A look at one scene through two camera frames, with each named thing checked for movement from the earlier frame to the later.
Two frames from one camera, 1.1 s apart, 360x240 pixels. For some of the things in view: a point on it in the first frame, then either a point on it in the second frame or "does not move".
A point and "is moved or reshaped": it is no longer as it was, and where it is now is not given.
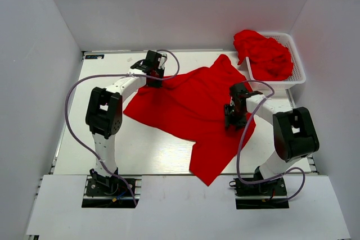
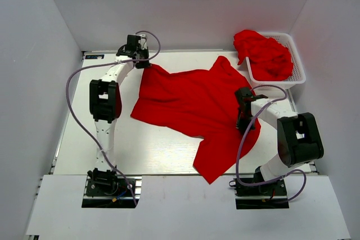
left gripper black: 157,84 to 145,64
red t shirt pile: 269,60 does not move
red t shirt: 192,107 is moved or reshaped
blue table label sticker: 99,57 does not move
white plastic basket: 298,76 does not move
